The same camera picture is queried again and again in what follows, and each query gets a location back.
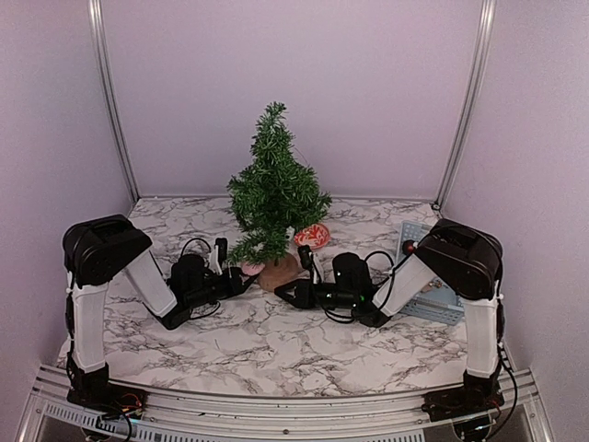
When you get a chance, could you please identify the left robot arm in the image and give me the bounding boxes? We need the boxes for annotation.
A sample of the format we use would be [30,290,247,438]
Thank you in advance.
[62,215,257,410]

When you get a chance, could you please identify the left aluminium frame post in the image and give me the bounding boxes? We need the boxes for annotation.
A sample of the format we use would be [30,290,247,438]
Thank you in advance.
[87,0,141,205]

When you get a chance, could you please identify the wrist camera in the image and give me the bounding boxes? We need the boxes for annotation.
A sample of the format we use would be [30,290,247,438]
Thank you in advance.
[209,238,228,275]
[297,245,324,284]

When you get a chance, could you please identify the pink pompom ornament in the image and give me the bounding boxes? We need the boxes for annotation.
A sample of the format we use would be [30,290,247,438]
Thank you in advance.
[240,262,265,276]

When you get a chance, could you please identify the small green christmas tree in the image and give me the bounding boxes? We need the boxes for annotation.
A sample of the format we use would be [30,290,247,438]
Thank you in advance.
[227,101,331,292]

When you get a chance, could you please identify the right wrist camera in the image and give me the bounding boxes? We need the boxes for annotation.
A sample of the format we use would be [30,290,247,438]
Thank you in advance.
[297,245,324,284]

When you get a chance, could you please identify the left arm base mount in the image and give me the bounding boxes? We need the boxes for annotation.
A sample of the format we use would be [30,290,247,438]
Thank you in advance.
[66,356,147,416]

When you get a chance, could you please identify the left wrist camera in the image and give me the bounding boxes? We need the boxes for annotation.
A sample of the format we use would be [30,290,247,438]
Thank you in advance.
[209,238,228,275]

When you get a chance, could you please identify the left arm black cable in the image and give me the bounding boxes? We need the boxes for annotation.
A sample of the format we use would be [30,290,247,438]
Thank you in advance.
[179,237,222,321]

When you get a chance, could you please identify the aluminium frame post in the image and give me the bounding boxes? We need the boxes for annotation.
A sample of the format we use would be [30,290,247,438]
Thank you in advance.
[433,0,497,212]
[87,0,141,205]

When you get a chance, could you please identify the beige fabric ornament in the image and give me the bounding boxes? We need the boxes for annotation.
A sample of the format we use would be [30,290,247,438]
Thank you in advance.
[421,280,441,294]

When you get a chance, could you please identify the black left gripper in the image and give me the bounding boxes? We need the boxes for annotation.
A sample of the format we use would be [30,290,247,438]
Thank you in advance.
[186,267,259,309]

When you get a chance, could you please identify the copper bauble ornament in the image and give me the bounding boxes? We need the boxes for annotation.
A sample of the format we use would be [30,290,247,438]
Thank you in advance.
[401,239,417,256]

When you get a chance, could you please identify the right aluminium frame post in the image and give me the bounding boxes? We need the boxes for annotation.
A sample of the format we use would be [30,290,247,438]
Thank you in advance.
[433,0,497,212]

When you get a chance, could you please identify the front aluminium rail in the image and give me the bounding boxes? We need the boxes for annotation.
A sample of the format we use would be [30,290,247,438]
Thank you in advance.
[16,366,555,441]

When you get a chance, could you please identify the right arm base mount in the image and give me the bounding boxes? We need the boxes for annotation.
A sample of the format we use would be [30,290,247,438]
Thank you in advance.
[422,372,504,422]

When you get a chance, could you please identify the orange white patterned bowl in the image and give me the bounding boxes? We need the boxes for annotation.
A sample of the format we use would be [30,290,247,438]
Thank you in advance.
[294,223,331,250]

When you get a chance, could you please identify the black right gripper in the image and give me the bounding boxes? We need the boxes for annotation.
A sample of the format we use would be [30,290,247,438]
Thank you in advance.
[275,278,357,309]

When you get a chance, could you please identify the white light battery box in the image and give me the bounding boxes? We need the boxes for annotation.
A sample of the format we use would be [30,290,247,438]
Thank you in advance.
[285,227,295,241]

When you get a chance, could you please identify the light blue perforated basket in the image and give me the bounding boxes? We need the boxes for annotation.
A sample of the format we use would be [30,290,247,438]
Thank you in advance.
[397,220,464,325]

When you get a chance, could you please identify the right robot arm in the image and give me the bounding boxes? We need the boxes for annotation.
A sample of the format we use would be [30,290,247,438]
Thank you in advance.
[274,219,503,413]

